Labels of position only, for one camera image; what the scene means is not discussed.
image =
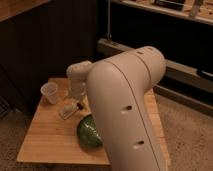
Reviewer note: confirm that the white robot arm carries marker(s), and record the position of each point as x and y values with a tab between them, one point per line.
115	89

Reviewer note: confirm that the metal shelf rail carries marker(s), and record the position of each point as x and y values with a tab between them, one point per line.
176	71

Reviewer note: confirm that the upper shelf with items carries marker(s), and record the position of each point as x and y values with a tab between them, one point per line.
195	10

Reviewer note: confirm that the metal pole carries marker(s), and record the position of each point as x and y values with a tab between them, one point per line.
109	20

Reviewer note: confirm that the green pan with red handle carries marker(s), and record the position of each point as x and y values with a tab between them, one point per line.
87	133

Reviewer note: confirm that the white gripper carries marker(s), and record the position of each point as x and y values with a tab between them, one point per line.
77	90

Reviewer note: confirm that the wooden table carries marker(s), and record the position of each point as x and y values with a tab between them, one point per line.
50	139

